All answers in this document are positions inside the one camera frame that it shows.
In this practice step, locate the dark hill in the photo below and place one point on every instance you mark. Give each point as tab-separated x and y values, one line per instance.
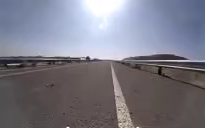
156	57

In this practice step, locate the white painted edge line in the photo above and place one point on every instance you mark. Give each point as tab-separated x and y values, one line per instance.
26	71

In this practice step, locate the tree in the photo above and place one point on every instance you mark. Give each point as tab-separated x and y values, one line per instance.
88	58

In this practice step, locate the metal guardrail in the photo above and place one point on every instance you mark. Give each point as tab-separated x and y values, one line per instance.
176	67
30	60

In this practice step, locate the grey asphalt road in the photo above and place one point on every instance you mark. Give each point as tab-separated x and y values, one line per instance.
63	96

